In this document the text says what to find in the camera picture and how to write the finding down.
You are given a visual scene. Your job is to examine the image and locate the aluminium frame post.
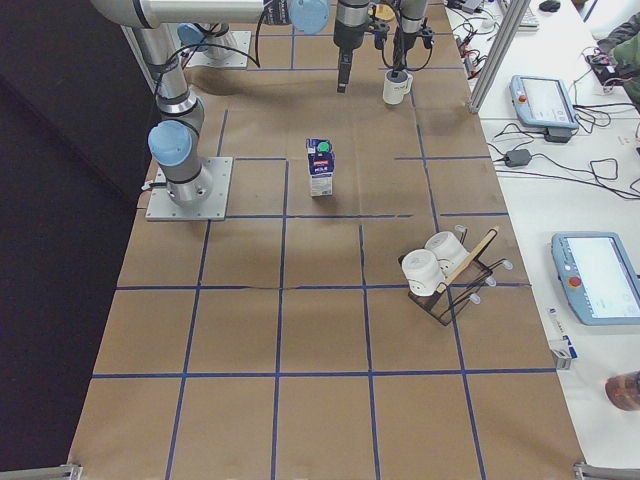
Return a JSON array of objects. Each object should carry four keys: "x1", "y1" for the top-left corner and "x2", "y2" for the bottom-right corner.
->
[{"x1": 467, "y1": 0, "x2": 530, "y2": 114}]

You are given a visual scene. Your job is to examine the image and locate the blue white milk carton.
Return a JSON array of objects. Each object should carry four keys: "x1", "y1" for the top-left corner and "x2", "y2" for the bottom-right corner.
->
[{"x1": 306, "y1": 138, "x2": 335, "y2": 197}]

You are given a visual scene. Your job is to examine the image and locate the brown glass bottle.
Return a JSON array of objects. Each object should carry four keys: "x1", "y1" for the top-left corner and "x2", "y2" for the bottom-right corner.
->
[{"x1": 605, "y1": 371, "x2": 640, "y2": 411}]

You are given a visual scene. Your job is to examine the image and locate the far blue teach pendant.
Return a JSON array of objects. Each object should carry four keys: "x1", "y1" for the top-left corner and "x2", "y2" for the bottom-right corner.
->
[{"x1": 509, "y1": 75, "x2": 579, "y2": 130}]

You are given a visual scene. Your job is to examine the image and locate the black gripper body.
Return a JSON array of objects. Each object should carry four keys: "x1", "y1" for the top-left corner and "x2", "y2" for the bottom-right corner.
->
[
  {"x1": 333, "y1": 0, "x2": 389, "y2": 50},
  {"x1": 394, "y1": 17, "x2": 433, "y2": 50}
]

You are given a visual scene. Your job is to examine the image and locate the white cup rear in rack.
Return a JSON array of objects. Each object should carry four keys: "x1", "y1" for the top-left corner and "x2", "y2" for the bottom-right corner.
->
[{"x1": 425, "y1": 231, "x2": 469, "y2": 277}]

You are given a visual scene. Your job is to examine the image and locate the white mug grey inside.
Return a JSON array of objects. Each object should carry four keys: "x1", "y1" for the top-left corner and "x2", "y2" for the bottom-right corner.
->
[{"x1": 382, "y1": 70, "x2": 413, "y2": 105}]

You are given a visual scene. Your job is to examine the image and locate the wooden mug tree stand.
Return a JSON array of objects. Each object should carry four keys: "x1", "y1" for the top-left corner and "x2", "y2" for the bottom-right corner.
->
[{"x1": 370, "y1": 1, "x2": 395, "y2": 22}]

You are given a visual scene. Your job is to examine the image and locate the blue teach pendant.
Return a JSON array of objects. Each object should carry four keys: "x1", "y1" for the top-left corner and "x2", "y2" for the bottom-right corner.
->
[
  {"x1": 509, "y1": 75, "x2": 579, "y2": 130},
  {"x1": 551, "y1": 232, "x2": 639, "y2": 326}
]

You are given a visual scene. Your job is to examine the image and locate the black power adapter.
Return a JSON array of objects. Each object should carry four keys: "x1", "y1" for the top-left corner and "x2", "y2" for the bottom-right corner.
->
[{"x1": 503, "y1": 149, "x2": 532, "y2": 168}]

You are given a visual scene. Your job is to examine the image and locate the wooden stick on rack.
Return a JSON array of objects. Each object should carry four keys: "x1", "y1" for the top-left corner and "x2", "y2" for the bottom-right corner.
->
[{"x1": 435, "y1": 226, "x2": 500, "y2": 294}]

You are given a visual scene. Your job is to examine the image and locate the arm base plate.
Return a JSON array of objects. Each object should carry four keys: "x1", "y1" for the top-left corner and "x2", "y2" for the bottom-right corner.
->
[
  {"x1": 145, "y1": 157, "x2": 233, "y2": 221},
  {"x1": 186, "y1": 31, "x2": 252, "y2": 70}
]

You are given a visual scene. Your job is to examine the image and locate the white cup in rack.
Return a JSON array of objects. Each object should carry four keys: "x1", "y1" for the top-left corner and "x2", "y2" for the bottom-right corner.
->
[
  {"x1": 425, "y1": 231, "x2": 469, "y2": 277},
  {"x1": 401, "y1": 249, "x2": 445, "y2": 297}
]

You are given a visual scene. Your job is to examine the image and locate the black wire cup rack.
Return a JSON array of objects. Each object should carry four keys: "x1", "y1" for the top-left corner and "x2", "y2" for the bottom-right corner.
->
[{"x1": 398, "y1": 225, "x2": 513, "y2": 325}]

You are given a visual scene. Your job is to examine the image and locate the small blue white box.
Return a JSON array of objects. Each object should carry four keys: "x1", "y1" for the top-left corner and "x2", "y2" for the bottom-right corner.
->
[{"x1": 547, "y1": 308, "x2": 578, "y2": 370}]

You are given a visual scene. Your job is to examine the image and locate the white cup front in rack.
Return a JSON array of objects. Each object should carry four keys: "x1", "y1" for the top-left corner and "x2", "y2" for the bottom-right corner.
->
[{"x1": 401, "y1": 249, "x2": 445, "y2": 297}]

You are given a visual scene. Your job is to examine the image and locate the near blue teach pendant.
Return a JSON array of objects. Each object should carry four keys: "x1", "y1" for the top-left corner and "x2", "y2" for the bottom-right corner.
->
[{"x1": 551, "y1": 232, "x2": 639, "y2": 326}]

